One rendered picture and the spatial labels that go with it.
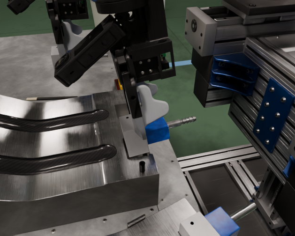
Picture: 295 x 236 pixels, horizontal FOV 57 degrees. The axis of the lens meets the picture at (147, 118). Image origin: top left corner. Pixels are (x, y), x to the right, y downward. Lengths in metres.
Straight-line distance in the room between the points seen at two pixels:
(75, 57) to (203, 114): 1.71
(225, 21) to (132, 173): 0.48
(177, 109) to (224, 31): 1.35
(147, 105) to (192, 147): 1.37
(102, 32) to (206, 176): 1.07
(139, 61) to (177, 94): 1.83
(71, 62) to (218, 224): 0.31
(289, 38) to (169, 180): 0.50
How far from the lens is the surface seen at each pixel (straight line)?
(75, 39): 0.65
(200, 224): 0.42
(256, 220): 1.27
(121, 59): 0.38
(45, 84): 0.88
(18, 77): 0.95
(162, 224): 0.44
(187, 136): 1.84
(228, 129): 1.95
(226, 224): 0.44
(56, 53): 0.68
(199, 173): 1.35
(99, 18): 2.48
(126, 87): 0.37
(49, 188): 0.47
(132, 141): 0.45
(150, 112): 0.41
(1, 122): 0.59
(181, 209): 0.46
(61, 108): 0.62
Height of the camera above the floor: 1.24
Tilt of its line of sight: 39 degrees down
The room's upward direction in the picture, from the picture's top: straight up
